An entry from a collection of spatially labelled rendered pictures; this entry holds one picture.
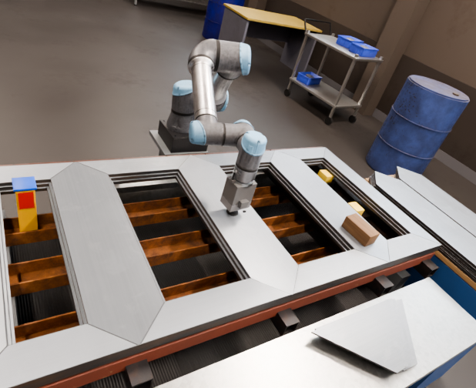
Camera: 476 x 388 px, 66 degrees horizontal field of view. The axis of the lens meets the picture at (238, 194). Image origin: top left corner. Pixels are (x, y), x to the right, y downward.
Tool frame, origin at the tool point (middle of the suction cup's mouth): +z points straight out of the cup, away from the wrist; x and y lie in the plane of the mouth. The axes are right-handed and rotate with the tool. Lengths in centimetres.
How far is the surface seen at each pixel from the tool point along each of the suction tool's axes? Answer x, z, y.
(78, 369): -31, 0, -61
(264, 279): -29.0, -1.3, -8.1
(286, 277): -31.3, -1.3, -1.3
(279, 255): -23.4, -1.3, 2.6
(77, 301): -14, 1, -56
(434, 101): 70, -3, 276
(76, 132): 208, 84, 8
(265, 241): -16.4, -1.3, 2.4
